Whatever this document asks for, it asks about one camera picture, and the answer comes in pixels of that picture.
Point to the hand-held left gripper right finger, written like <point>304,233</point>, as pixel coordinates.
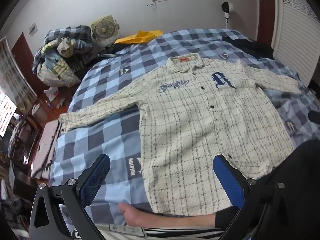
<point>228,180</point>

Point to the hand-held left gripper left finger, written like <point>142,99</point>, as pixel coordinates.
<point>96,177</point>

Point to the cream plaid button shirt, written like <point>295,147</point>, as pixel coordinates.
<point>187,130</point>

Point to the person's left forearm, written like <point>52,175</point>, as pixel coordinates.
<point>175,218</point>

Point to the black clothes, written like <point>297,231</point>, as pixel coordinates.
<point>252,47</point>

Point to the person's left hand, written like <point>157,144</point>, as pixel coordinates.
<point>128,213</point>

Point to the blue checkered blanket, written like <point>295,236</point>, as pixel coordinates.
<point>100,140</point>

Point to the reddish wooden bench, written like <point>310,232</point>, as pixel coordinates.
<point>45,147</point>

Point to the white paper label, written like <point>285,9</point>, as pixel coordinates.
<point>127,231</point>

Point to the computer monitor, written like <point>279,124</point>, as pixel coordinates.
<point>6,115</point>

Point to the pile of checkered bedding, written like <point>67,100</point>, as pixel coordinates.
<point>60,55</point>

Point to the window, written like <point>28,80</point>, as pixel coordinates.
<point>12,72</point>

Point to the cream box fan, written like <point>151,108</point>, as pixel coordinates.
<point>103,28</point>

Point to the white radiator cover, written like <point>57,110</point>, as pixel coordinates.
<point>297,25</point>

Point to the wall electrical panel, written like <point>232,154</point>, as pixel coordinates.
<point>33,28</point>

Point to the white security camera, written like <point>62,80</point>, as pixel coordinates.
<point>227,8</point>

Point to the white wall bracket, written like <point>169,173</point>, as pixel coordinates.
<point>157,0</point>

